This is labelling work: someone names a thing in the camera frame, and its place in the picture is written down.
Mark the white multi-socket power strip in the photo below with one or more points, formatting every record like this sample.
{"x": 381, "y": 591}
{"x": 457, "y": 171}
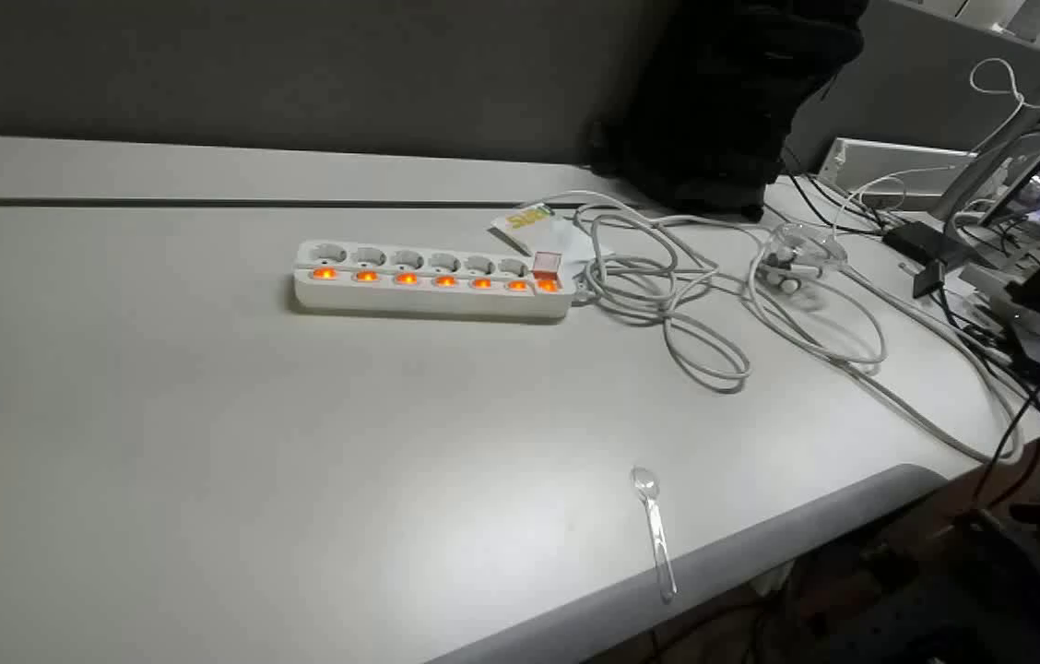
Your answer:
{"x": 420, "y": 297}

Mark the white paper label card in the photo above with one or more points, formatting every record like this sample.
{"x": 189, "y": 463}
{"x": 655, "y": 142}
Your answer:
{"x": 522, "y": 224}

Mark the clear plastic spoon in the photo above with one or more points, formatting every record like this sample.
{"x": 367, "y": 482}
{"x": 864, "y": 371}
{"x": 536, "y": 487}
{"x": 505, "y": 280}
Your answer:
{"x": 655, "y": 522}

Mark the clear plastic wrapper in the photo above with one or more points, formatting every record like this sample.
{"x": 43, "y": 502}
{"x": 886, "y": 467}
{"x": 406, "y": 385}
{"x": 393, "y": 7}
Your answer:
{"x": 799, "y": 262}

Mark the white flat box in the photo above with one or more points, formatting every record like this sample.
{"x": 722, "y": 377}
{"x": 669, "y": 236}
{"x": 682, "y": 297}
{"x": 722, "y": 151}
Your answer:
{"x": 890, "y": 166}

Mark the black rectangular device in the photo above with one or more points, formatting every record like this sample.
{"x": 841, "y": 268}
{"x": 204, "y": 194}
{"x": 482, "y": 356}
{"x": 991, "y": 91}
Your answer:
{"x": 927, "y": 243}

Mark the silver laptop stand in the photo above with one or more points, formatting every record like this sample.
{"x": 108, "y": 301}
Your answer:
{"x": 1001, "y": 158}

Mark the dark office chair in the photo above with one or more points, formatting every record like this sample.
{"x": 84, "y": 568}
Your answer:
{"x": 1023, "y": 578}

